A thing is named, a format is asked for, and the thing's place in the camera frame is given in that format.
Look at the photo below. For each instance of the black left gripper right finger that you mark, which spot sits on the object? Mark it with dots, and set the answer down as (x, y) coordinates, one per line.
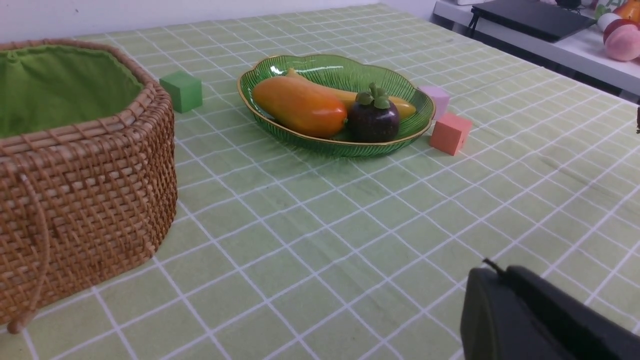
(584, 333)

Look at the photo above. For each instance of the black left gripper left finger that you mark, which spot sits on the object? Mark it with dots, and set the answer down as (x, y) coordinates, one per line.
(497, 323)

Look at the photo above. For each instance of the purple mangosteen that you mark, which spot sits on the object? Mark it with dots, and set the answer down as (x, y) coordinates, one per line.
(373, 117)

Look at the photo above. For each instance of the orange mango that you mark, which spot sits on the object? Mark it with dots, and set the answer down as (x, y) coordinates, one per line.
(301, 106)

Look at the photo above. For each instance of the salmon foam cube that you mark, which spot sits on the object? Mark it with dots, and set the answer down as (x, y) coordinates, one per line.
(450, 133)

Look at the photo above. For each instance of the green checkered tablecloth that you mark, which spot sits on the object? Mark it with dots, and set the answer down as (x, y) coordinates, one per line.
(277, 253)

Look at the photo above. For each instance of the pink foam cube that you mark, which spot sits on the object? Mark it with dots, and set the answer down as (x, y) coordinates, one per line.
(440, 97)

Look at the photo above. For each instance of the white side table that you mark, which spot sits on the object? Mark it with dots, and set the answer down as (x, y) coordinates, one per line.
(583, 52)

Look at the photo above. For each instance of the green glass leaf plate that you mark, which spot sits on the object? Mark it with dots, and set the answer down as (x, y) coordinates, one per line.
(345, 74)

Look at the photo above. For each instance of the pink toy peach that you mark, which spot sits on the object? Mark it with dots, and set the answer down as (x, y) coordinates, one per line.
(621, 37)

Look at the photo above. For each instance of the black laptop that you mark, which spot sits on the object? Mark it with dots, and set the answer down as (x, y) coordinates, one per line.
(540, 20)

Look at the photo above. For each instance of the green foam cube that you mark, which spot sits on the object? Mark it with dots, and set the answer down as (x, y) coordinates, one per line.
(185, 90)

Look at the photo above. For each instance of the woven wicker basket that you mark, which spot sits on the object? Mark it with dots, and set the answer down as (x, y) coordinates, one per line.
(84, 203)

